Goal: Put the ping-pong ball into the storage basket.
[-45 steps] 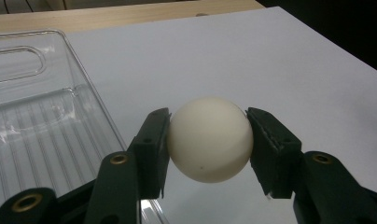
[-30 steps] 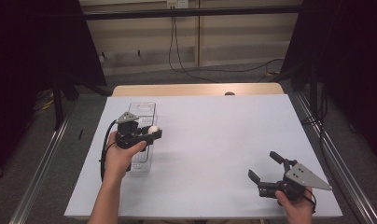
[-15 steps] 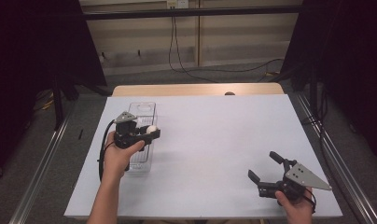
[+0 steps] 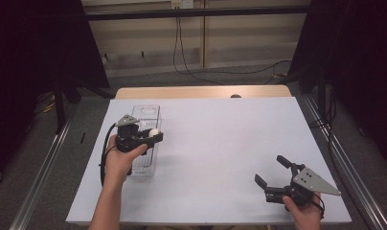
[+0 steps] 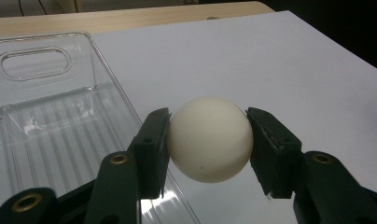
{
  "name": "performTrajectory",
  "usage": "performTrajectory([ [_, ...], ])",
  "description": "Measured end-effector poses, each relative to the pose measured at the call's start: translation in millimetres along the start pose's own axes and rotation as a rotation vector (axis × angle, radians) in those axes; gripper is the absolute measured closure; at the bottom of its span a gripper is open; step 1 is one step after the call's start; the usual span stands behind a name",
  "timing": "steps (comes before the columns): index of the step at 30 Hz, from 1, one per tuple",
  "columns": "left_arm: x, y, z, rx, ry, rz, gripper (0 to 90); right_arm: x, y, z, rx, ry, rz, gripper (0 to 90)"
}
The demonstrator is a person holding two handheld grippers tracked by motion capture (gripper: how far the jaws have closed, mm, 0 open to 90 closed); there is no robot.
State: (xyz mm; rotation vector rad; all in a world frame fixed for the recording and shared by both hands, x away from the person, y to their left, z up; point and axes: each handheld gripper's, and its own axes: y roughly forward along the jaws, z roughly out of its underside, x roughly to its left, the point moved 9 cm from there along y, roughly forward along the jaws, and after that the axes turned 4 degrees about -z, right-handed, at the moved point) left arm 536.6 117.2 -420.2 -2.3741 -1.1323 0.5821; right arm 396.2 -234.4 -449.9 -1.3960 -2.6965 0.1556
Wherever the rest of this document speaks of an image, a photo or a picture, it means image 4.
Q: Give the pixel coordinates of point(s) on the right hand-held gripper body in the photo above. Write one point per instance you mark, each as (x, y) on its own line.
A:
(308, 180)

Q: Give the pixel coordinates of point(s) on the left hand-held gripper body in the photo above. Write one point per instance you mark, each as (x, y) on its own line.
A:
(127, 140)

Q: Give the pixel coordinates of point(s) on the white egg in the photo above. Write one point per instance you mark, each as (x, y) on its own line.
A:
(154, 132)

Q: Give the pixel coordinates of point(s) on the clear plastic egg tray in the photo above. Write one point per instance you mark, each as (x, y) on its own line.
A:
(148, 159)

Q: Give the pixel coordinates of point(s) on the person's left hand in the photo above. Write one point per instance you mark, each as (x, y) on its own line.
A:
(118, 166)

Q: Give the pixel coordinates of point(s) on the person's right hand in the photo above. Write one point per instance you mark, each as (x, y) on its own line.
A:
(306, 217)

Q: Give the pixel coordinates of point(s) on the small black floor piece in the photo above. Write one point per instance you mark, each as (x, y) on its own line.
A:
(83, 137)

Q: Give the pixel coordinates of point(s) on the wooden table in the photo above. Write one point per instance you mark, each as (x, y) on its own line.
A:
(182, 92)

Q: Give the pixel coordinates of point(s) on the white table board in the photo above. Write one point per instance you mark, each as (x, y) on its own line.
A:
(214, 134)

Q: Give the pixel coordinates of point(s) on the dark round table grommet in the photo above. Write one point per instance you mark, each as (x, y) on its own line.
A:
(235, 96)

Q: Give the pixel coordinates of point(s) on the black curtain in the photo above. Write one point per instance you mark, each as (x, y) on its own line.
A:
(360, 64)
(28, 64)

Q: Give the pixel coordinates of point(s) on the black horizontal bar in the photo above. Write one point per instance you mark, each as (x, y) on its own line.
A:
(198, 12)

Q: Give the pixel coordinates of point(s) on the metal floor rail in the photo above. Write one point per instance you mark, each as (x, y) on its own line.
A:
(348, 166)
(38, 182)

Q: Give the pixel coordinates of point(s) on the white wall socket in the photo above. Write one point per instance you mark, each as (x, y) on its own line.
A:
(182, 4)

